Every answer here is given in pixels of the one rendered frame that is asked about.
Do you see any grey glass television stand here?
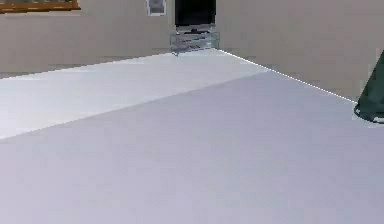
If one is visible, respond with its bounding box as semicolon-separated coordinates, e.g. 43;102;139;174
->
169;26;221;56

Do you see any black television set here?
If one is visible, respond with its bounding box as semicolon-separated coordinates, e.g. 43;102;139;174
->
174;0;217;34

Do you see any dark green cone shaped object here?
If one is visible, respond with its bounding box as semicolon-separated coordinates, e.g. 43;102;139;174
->
353;49;384;124

